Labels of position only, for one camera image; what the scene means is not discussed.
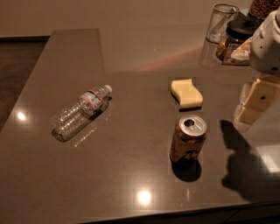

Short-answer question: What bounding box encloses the orange soda can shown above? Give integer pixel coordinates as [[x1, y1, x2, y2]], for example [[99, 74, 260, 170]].
[[170, 115, 207, 166]]

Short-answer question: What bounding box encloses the clear glass jar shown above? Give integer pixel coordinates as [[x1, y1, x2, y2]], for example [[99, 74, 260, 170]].
[[206, 3, 240, 44]]

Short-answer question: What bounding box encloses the nut-filled jar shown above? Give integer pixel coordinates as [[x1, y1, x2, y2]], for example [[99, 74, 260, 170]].
[[249, 0, 280, 19]]

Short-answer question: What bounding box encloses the clear plastic water bottle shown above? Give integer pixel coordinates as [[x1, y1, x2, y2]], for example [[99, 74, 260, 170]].
[[51, 85, 113, 142]]

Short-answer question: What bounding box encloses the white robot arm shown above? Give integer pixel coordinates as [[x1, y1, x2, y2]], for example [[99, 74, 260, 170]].
[[231, 8, 280, 128]]

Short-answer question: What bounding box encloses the yellow sponge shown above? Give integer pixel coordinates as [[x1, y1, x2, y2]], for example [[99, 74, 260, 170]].
[[171, 79, 203, 109]]

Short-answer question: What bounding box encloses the black-lidded snack jar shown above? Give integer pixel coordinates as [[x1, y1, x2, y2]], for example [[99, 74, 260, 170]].
[[216, 17, 258, 66]]

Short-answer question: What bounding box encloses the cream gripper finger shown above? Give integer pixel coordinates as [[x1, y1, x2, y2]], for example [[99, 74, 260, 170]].
[[233, 105, 263, 131], [241, 76, 280, 112]]

